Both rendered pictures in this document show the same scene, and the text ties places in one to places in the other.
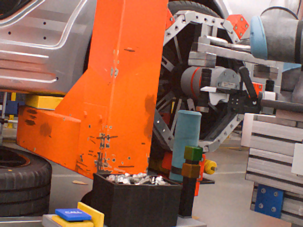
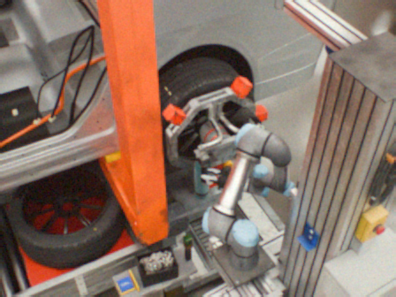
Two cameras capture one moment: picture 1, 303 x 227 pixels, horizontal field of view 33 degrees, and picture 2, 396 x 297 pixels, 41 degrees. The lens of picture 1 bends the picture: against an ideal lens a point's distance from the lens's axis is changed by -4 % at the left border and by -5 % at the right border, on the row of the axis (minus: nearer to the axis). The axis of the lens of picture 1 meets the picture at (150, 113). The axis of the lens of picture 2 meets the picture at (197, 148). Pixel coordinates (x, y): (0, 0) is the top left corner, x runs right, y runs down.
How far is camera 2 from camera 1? 223 cm
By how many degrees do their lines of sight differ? 44
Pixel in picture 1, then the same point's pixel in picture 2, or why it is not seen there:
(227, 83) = (225, 151)
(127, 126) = (151, 224)
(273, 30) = (213, 232)
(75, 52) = not seen: hidden behind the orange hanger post
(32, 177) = (109, 227)
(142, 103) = (158, 214)
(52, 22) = (102, 118)
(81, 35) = not seen: hidden behind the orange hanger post
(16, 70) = (87, 153)
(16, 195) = (101, 240)
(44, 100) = (110, 157)
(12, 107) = not seen: outside the picture
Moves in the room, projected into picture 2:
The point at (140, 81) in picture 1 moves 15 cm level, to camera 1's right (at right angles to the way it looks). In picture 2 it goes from (155, 208) to (183, 211)
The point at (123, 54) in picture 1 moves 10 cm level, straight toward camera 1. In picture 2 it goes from (140, 204) to (137, 221)
